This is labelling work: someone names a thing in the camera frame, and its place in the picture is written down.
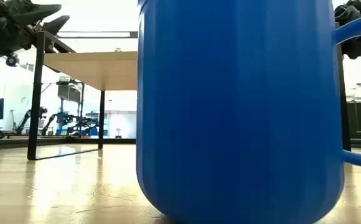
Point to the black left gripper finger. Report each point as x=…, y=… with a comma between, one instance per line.
x=34, y=11
x=57, y=25

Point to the dark blue plastic mug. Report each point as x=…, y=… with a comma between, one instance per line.
x=239, y=109

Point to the black background robot arm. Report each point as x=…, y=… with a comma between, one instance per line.
x=74, y=123
x=28, y=119

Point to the black framed ceiling light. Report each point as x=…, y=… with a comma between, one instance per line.
x=96, y=35

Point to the black background equipment stand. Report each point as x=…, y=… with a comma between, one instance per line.
x=70, y=91

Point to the black table frame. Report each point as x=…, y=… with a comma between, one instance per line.
x=9, y=141

